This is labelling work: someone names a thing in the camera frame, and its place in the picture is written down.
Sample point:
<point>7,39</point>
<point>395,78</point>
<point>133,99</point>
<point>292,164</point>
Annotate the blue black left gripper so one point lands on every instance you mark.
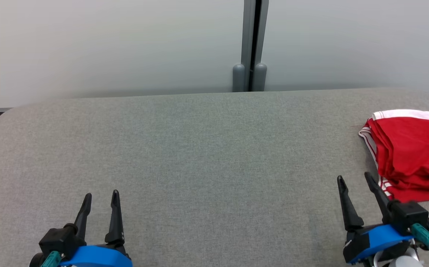
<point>99,257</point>

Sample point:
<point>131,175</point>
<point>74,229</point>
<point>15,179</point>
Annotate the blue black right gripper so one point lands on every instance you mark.
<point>377,241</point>

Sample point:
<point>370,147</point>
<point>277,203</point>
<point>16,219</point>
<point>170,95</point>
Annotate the red Bulls 23 jersey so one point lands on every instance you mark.
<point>414,191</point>

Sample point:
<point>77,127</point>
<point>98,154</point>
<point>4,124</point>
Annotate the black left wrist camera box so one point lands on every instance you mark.
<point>57,237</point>

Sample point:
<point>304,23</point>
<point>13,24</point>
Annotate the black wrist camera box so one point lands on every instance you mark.
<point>409,215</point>
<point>57,237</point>

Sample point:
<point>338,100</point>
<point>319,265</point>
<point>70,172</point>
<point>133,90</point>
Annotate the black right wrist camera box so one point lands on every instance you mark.
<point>409,215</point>

